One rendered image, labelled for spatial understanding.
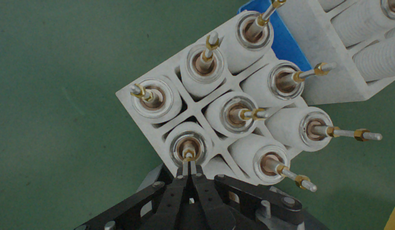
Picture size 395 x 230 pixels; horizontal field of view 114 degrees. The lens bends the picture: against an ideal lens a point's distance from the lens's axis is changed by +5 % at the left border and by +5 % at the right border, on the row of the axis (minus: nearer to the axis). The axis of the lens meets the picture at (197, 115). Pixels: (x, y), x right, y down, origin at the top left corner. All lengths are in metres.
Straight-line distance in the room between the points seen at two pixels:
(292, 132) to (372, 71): 0.31
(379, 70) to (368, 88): 0.05
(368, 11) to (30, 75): 0.99
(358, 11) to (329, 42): 0.07
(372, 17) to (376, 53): 0.09
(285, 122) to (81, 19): 0.74
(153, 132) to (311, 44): 0.53
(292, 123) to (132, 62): 0.53
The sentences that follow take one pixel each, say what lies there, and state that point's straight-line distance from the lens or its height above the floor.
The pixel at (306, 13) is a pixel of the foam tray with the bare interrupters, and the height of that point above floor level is 0.16.
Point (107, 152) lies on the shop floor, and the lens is 0.59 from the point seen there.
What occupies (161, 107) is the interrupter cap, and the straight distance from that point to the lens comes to 0.25.
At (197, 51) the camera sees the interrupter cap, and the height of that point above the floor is 0.25.
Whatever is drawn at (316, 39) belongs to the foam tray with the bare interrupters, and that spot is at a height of 0.15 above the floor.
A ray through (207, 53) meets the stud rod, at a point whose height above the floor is 0.30.
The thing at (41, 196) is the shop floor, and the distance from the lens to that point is 0.77.
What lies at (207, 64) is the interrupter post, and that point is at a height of 0.28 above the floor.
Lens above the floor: 0.50
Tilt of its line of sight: 85 degrees down
